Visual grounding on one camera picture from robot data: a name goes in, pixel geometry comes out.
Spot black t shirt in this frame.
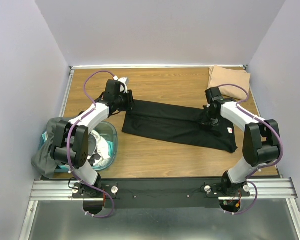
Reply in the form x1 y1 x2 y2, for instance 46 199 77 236
122 100 238 153

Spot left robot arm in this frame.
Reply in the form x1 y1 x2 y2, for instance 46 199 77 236
50 77 134 198

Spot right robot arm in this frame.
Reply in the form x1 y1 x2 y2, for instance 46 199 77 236
202 86 284 196

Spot teal plastic basket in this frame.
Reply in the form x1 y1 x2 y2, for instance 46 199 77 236
39 121 118 173

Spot folded beige t shirt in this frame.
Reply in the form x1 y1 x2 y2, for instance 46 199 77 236
207 65 251 100

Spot white clothes in basket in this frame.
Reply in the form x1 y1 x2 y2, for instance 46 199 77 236
87 130 112 168

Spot grey t shirt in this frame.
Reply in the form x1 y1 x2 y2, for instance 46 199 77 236
31 117 72 179

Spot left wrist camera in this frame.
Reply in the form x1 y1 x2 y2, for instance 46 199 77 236
117 77 129 93

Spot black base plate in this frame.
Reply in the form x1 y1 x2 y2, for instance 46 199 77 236
71 177 250 212

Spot aluminium rail frame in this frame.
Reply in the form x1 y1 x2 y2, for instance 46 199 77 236
20 64 300 240

